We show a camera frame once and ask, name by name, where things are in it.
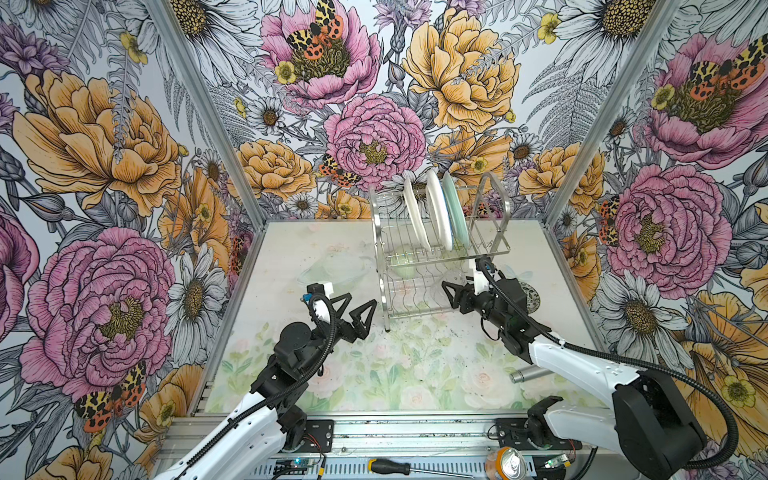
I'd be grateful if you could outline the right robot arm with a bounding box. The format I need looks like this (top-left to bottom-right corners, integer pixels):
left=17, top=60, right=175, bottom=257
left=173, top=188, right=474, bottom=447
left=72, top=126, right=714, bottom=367
left=441, top=279, right=707, bottom=479

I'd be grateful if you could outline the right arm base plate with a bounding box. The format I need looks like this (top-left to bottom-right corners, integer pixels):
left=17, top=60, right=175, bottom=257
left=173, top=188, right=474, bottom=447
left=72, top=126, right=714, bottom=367
left=486, top=417, right=583, bottom=451

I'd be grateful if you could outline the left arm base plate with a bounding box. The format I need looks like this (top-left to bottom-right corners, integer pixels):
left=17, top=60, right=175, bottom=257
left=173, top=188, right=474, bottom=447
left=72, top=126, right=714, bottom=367
left=283, top=419, right=335, bottom=454

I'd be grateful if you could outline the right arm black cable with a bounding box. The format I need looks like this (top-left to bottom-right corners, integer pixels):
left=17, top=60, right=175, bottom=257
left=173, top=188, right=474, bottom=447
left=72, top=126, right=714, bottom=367
left=477, top=257, right=740, bottom=480

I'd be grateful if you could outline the cream white plate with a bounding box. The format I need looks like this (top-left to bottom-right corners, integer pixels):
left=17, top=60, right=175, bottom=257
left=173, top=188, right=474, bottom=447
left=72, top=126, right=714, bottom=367
left=403, top=180, right=431, bottom=250

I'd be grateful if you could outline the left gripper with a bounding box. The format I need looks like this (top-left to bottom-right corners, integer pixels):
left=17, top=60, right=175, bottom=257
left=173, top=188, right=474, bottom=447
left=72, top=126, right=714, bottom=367
left=298, top=292, right=377, bottom=374

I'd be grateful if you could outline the aluminium front rail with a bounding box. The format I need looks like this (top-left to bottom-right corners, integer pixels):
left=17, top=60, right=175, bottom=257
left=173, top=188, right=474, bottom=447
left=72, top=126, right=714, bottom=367
left=157, top=413, right=667, bottom=463

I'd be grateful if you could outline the pale green plate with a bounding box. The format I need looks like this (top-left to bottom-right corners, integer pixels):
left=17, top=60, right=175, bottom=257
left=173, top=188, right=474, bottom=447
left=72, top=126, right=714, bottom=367
left=441, top=174, right=471, bottom=248

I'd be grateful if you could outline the roll of tape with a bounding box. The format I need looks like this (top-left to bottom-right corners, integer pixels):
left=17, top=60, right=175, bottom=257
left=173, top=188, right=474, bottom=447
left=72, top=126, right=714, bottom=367
left=484, top=447, right=528, bottom=480

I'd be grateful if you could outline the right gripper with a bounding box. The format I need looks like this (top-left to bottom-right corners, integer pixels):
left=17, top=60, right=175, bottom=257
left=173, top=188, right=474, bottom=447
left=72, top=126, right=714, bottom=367
left=442, top=277, right=509, bottom=330

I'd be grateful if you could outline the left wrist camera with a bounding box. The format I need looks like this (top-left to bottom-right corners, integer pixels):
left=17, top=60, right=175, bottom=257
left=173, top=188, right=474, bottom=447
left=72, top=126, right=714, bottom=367
left=302, top=282, right=334, bottom=324

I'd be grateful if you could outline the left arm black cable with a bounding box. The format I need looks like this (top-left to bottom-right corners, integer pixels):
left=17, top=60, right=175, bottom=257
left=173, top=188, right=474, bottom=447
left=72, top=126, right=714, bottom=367
left=179, top=292, right=340, bottom=475

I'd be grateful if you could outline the black yellow screwdriver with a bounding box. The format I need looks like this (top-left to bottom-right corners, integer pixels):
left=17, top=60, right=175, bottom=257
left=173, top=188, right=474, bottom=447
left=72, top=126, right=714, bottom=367
left=367, top=458, right=474, bottom=479

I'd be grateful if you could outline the light green ceramic bowl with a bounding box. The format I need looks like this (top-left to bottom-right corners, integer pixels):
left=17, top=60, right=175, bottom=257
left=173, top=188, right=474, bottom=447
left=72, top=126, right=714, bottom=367
left=390, top=252, right=419, bottom=280

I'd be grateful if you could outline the grey metal cylinder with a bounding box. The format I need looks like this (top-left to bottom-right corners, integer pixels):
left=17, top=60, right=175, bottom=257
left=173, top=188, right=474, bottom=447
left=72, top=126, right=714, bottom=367
left=510, top=366, right=553, bottom=384

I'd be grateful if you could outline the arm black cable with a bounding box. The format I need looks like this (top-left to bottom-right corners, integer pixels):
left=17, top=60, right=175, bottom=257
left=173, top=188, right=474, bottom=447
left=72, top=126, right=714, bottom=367
left=179, top=292, right=340, bottom=475
left=477, top=257, right=740, bottom=480

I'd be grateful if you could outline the white patterned plate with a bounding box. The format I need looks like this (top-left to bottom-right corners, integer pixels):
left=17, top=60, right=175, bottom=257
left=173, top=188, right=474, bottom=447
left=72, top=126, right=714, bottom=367
left=426, top=170, right=454, bottom=251

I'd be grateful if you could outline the steel two-tier dish rack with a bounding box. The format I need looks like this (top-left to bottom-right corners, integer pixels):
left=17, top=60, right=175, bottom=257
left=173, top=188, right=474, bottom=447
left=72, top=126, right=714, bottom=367
left=369, top=173, right=512, bottom=332

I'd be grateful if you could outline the green circuit board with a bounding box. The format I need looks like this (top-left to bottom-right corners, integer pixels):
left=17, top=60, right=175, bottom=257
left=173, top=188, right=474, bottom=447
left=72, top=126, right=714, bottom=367
left=272, top=458, right=320, bottom=478

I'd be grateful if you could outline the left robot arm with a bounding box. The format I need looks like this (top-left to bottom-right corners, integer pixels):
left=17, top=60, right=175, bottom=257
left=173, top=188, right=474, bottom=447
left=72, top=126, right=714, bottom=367
left=156, top=284, right=377, bottom=479

